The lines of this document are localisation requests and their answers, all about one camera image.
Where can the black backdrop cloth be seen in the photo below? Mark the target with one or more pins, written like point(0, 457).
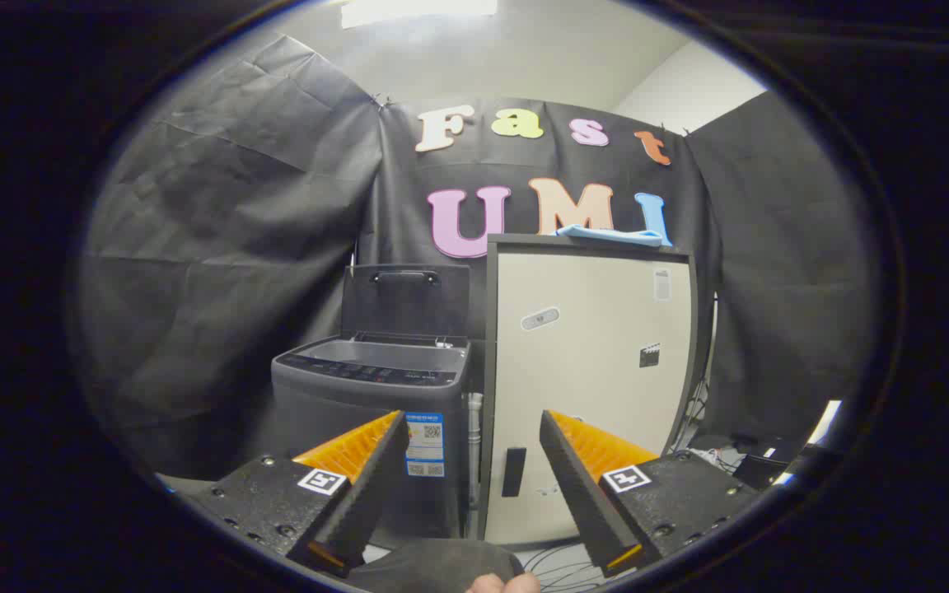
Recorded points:
point(236, 247)

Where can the white board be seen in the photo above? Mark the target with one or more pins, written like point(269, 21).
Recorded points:
point(825, 422)

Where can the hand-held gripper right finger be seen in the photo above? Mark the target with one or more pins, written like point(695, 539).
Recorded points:
point(577, 482)

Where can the dark grey washing machine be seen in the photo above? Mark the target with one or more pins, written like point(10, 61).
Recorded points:
point(334, 412)

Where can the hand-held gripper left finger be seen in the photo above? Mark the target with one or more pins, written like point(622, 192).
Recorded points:
point(376, 482)

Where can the beige cabinet with dark frame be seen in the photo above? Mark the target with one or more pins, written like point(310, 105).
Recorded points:
point(590, 371)

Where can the person's dark grey clothing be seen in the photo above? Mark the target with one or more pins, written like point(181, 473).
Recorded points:
point(433, 567)

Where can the ceiling light panel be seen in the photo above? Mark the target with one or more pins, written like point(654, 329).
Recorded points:
point(417, 11)

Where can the light blue shirt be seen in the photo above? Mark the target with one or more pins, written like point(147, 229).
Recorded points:
point(606, 235)

